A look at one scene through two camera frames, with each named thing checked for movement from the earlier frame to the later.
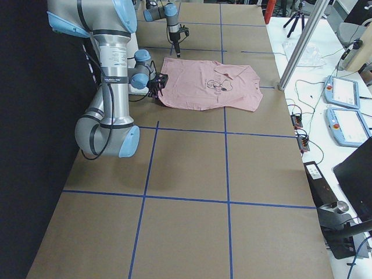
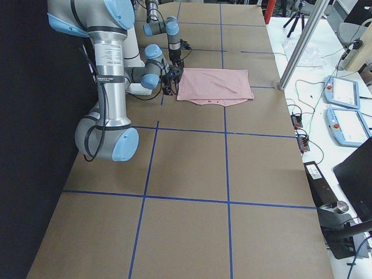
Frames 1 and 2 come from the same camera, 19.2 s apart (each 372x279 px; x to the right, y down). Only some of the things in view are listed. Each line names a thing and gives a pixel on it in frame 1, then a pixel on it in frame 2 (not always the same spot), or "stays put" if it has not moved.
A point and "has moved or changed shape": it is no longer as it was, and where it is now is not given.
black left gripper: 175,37 → 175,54
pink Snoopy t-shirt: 199,85 has moved or changed shape
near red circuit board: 303,143 stays put
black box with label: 321,192 stays put
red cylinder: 269,10 stays put
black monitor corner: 354,175 stays put
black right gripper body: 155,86 → 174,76
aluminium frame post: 303,45 stays put
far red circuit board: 296,120 stays put
